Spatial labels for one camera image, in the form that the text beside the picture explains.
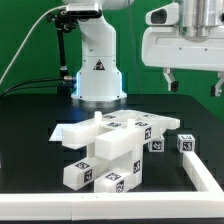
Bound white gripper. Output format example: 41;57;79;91
142;26;224;97

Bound white chair back frame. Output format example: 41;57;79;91
62;110;180;161

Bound white chair seat plate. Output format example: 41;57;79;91
87;111;143;178

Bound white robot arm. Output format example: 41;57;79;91
62;0;224;103

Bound white base tag plate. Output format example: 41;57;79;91
49;124;79;142

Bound black cables on table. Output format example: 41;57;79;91
0;78;76;100

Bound grey camera on stand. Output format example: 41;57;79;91
66;3;102;18

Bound black camera stand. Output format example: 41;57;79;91
46;10;78;96

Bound white camera cable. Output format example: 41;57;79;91
0;5;67;87

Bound white U-shaped obstacle frame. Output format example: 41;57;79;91
0;152;224;221

